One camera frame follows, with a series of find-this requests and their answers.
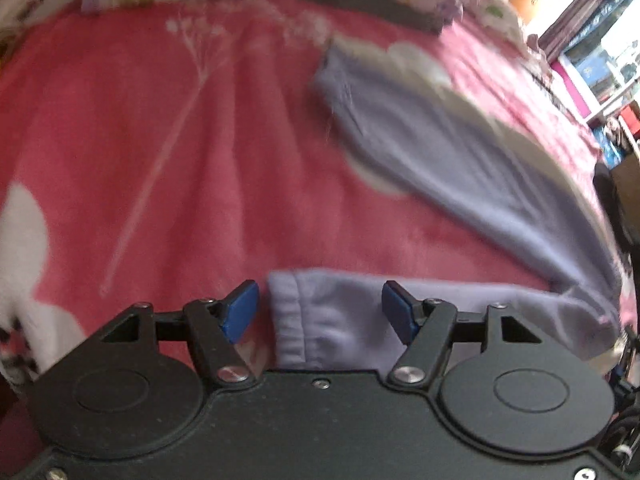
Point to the lavender sweatpants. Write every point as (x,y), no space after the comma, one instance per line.
(450,170)

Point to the white shelf unit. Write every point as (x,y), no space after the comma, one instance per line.
(607,77)

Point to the pink floral blanket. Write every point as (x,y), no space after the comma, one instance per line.
(190,160)

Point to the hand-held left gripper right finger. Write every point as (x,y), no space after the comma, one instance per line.
(397,306)

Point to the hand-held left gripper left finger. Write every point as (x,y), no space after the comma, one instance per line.
(241,308)

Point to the dark curtain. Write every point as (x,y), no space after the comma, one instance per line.
(575,10)

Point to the folded grey garment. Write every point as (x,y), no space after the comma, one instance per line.
(365,0)

